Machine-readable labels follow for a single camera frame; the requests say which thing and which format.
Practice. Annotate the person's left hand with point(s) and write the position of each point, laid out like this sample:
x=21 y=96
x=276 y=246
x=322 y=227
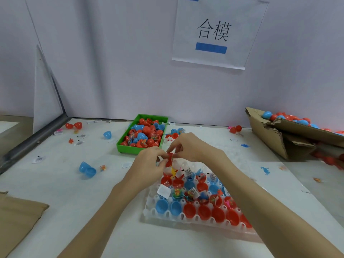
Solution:
x=144 y=170

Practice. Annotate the person's right hand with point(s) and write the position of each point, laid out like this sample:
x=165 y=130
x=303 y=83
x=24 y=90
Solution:
x=194 y=148

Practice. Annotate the small capsule cluster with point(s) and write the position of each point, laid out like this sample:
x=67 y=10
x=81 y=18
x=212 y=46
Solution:
x=176 y=131

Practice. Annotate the single blue egg half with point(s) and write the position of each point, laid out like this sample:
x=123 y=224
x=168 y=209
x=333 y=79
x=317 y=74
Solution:
x=107 y=134

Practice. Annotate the blue egg shell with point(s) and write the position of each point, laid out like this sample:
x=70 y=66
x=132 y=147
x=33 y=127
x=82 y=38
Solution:
x=87 y=169

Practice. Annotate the cardboard box of capsules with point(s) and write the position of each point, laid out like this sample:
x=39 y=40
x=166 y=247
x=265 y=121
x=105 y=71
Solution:
x=266 y=134

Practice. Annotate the pile of finished eggs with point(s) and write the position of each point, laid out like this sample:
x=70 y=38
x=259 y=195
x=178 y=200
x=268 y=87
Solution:
x=293 y=119

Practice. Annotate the person's right forearm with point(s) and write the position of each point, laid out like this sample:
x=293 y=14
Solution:
x=279 y=212

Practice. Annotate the person's left forearm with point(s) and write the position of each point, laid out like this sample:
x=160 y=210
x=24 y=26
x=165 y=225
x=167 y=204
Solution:
x=102 y=225

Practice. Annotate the green plastic tray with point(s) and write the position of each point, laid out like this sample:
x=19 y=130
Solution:
x=120 y=149

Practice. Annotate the small orange toy piece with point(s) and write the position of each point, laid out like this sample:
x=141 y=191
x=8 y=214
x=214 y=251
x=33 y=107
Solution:
x=102 y=167

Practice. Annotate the clear plastic egg tray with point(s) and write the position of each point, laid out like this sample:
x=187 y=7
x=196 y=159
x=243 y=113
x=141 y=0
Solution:
x=153 y=215

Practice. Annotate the small blue toy piece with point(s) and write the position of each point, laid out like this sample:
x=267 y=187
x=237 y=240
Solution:
x=265 y=171

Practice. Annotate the small white packet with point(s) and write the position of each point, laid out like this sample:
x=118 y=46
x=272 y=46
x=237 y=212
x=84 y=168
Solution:
x=38 y=158

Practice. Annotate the clear triangular panel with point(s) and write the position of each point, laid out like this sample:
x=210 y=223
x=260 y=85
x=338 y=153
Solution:
x=47 y=94

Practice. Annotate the flat brown cardboard sheet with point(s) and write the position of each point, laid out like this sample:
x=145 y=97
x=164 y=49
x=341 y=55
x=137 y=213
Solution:
x=19 y=220

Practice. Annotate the white paper sign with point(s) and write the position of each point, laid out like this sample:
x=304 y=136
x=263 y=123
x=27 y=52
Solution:
x=220 y=13

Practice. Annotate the grey metal rail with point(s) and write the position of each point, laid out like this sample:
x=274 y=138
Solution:
x=32 y=143

